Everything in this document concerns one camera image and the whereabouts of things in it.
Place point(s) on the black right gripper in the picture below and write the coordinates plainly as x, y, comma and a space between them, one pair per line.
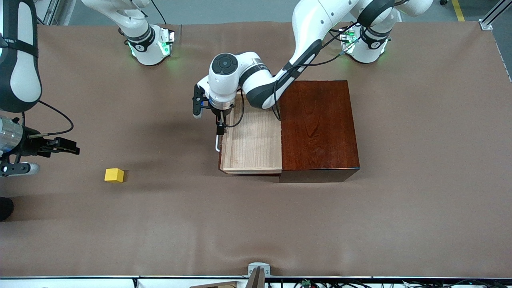
30, 146

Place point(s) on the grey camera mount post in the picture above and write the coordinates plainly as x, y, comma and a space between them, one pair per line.
256, 280

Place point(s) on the aluminium frame structure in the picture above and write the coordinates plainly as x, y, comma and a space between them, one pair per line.
54, 10

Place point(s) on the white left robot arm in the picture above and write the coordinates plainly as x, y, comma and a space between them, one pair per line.
308, 24

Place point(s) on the aluminium profile beam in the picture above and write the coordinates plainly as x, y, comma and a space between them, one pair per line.
494, 14

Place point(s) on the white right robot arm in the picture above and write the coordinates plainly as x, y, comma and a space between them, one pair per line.
24, 60

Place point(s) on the light wood drawer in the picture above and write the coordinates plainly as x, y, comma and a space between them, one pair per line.
256, 144

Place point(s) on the yellow floor tape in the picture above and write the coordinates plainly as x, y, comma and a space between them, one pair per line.
458, 10

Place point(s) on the dark red-brown wooden cabinet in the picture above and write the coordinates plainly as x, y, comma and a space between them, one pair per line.
320, 132

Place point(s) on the yellow block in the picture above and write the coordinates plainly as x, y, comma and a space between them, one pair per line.
114, 175

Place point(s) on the tan wooden board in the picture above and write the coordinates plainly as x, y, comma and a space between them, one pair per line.
220, 285

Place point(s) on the brown table cover sheet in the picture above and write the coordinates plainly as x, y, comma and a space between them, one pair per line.
160, 220

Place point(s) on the black rounded object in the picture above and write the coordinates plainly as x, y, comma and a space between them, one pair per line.
4, 208

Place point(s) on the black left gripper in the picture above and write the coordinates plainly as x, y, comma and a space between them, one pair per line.
220, 118

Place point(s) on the grey metal bracket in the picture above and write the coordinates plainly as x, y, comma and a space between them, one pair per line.
252, 265

